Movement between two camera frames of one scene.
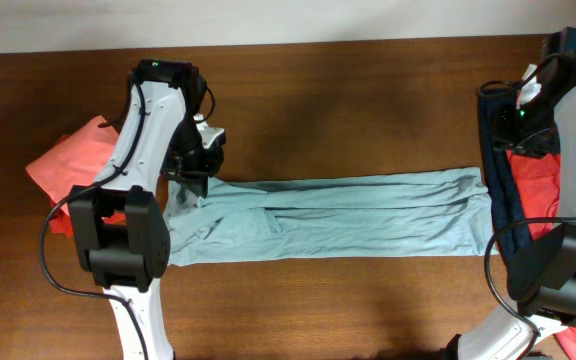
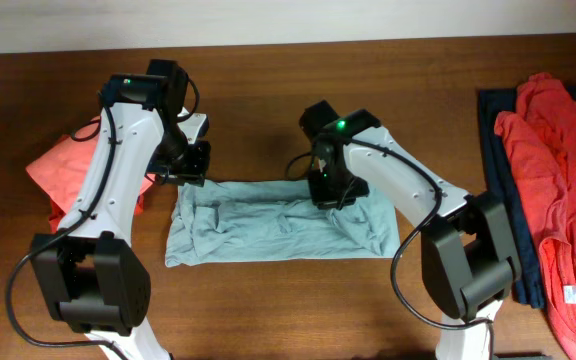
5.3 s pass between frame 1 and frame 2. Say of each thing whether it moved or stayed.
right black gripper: moved
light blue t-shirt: stayed
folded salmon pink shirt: stayed
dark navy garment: stayed
